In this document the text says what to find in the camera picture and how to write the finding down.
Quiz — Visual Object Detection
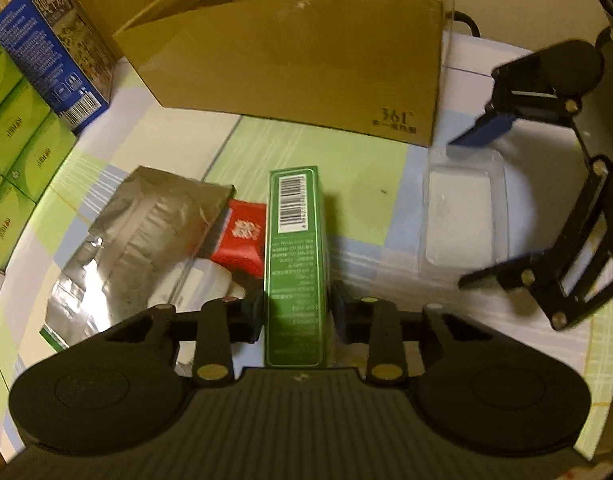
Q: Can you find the green barcode box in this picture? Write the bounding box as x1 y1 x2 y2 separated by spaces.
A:
263 166 332 368

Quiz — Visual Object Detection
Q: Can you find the silver foil bag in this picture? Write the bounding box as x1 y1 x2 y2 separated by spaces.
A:
45 165 236 353

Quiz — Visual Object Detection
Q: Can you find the red packet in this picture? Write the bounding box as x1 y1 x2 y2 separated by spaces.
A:
210 199 267 281

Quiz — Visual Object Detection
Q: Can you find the stack of green boxes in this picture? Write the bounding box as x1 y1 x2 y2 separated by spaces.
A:
0 40 78 274

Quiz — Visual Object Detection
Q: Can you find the blue printed box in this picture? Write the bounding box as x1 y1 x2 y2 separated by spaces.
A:
0 0 118 134

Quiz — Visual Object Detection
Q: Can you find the thick black cable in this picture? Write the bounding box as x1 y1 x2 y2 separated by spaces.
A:
453 11 482 39

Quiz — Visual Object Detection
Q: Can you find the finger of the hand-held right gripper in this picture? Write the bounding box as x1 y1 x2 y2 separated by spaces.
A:
446 39 606 150
459 157 613 332

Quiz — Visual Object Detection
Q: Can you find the clear plastic tray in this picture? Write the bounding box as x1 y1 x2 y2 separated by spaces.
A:
420 146 510 274

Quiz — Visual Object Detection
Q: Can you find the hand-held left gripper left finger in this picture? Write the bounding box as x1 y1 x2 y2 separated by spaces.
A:
104 291 266 388

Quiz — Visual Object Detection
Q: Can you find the brown cardboard box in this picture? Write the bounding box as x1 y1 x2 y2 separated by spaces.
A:
51 0 454 148

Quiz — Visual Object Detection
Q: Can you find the plaid cloth covered desktop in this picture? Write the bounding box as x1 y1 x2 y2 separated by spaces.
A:
0 25 613 463

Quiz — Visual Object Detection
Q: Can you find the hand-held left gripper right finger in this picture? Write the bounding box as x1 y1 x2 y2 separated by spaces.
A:
330 280 493 387

